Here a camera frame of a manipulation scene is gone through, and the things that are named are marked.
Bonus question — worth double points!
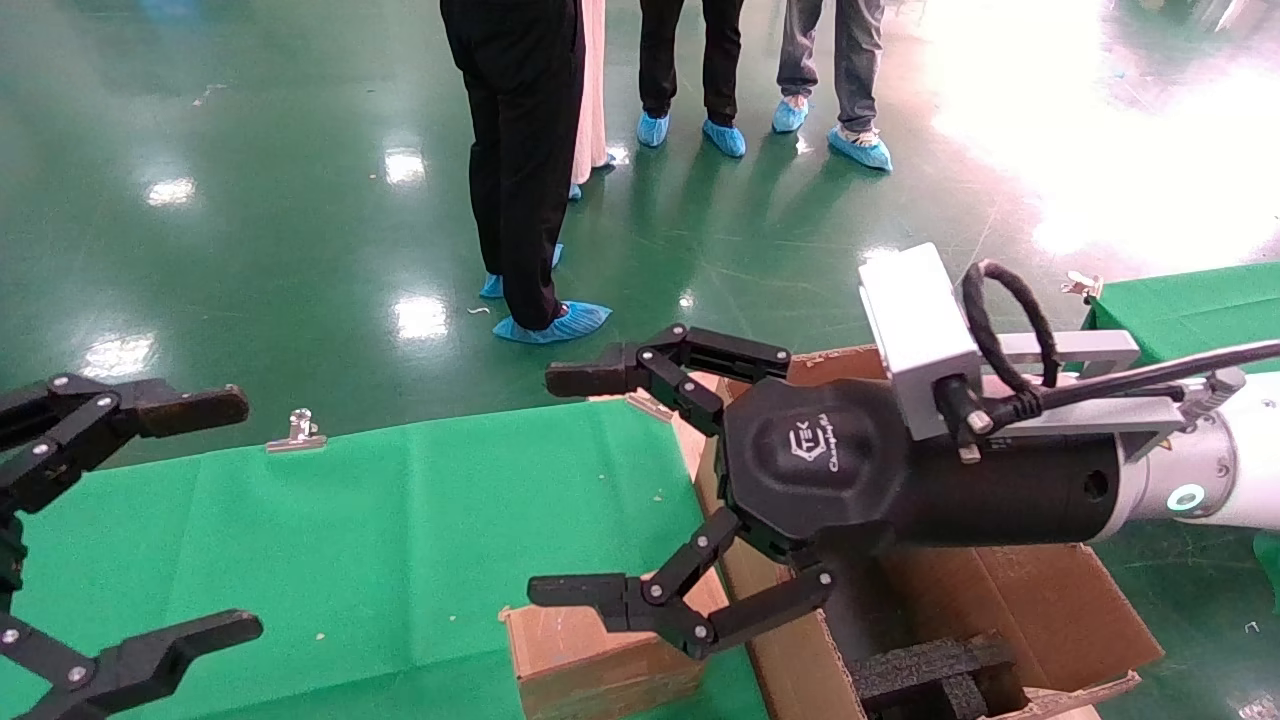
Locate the small brown cardboard box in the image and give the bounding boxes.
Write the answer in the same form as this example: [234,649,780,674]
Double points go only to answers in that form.
[500,570,733,720]

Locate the large open cardboard carton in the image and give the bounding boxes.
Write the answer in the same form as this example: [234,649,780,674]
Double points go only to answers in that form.
[690,345,1166,720]

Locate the black foam insert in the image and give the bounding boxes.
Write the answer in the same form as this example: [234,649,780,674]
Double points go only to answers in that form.
[850,632,1026,720]

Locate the large green table cloth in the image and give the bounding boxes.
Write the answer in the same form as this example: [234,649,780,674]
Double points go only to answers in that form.
[0,400,771,720]

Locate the small green table cloth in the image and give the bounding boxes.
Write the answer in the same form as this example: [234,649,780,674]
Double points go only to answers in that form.
[1085,262,1280,376]

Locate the person in white skirt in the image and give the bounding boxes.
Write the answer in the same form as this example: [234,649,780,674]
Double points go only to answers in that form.
[572,0,617,186]

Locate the green object at edge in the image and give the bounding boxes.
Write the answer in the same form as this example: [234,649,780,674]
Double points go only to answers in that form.
[1253,530,1280,611]

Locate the person in black trousers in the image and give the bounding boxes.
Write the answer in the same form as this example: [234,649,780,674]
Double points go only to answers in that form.
[638,0,746,126]
[440,0,586,331]

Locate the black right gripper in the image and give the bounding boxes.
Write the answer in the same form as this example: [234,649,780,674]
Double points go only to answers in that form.
[527,323,1123,661]

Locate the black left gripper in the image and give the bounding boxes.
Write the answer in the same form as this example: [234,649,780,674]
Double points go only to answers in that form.
[0,373,265,720]

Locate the person in grey jeans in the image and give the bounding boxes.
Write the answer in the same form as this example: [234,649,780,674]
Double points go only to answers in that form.
[777,0,886,136]

